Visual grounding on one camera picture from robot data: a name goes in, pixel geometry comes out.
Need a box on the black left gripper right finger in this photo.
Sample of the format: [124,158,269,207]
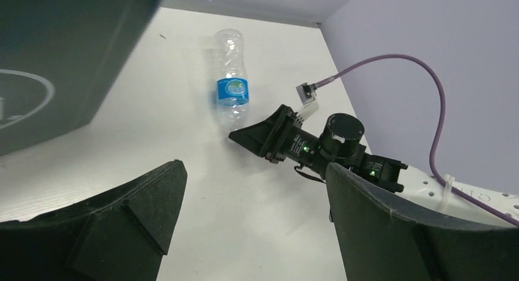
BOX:
[326,163,518,280]

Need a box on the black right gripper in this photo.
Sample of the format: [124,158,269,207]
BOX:
[228,105,324,168]

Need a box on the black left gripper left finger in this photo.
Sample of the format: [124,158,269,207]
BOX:
[1,160,188,280]

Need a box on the clear bottle blue label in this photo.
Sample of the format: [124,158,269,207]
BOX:
[214,29,250,132]

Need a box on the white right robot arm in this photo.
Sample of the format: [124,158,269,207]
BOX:
[228,103,518,227]

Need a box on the dark green trash bin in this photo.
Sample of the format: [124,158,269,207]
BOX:
[1,0,162,155]

